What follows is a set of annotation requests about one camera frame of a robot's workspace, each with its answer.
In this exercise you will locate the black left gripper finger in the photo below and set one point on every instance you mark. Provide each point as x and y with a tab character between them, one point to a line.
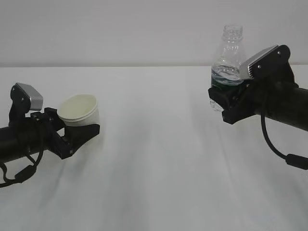
75	137
53	118

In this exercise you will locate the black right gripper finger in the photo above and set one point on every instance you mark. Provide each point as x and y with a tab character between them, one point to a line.
227	96

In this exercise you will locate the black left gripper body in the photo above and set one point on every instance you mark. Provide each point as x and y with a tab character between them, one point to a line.
52	141

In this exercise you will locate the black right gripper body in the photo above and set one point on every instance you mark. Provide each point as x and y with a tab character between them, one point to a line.
246	103

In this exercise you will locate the white paper cup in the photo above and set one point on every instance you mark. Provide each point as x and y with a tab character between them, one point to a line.
79	110

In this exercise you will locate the clear green-label water bottle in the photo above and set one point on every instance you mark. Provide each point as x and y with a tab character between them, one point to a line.
230	55

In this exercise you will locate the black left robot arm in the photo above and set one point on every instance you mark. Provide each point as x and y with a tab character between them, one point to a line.
27	135

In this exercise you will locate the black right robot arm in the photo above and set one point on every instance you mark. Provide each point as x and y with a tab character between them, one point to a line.
276	96

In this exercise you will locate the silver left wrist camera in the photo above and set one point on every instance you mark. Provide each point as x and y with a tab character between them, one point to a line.
24	98

